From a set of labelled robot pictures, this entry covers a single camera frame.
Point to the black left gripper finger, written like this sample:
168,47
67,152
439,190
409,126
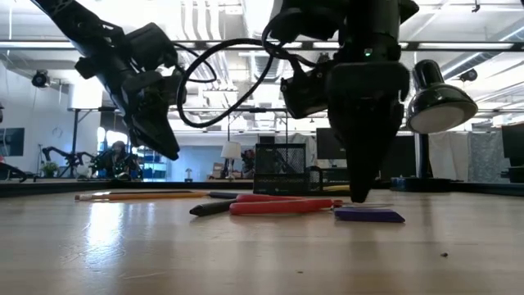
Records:
157,139

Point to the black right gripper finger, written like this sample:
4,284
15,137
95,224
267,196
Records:
364,155

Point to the orange pencil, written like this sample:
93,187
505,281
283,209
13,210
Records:
155,196

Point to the purple eraser block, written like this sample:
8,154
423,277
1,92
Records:
368,215

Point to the black mesh desk organizer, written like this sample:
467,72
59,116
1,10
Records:
280,160

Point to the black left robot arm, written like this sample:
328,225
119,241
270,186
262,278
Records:
82,37

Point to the background black robot arm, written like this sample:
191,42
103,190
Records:
69,155

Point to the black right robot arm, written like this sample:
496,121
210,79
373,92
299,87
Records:
368,24

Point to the dark computer monitor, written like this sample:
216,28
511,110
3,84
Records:
329,143
513,143

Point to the person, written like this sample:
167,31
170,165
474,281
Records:
119,157

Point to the black desk lamp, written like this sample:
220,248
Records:
438,98

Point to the white shaded table lamp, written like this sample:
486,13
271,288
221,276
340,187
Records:
231,151

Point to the black tall stand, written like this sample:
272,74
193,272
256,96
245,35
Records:
75,139

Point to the black ceiling spotlight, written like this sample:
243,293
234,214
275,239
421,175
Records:
468,75
41,78

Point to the pale fabric partition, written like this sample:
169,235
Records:
466,155

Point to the small background potted plant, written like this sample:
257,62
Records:
49,169

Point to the red and black device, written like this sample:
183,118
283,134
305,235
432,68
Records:
10,171

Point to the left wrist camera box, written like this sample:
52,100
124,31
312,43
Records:
151,45

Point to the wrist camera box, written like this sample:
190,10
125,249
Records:
151,45
307,94

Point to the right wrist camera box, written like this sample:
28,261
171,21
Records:
307,94

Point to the dark wall screen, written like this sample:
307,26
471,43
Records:
11,141

